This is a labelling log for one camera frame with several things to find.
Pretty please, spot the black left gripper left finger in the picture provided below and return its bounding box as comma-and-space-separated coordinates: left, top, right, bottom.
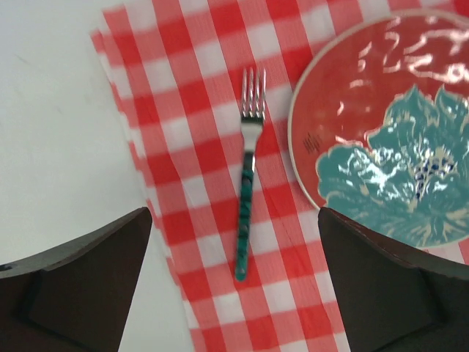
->
1, 208, 152, 351

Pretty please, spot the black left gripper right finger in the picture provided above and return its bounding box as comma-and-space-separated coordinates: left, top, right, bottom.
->
318, 208, 468, 351

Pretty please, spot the red teal ceramic plate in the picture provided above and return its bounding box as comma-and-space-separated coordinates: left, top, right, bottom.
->
288, 9, 468, 249

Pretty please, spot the fork with green handle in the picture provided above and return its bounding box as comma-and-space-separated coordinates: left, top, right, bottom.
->
234, 67, 266, 282

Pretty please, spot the red white checkered cloth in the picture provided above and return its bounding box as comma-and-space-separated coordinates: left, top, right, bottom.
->
92, 1, 468, 351

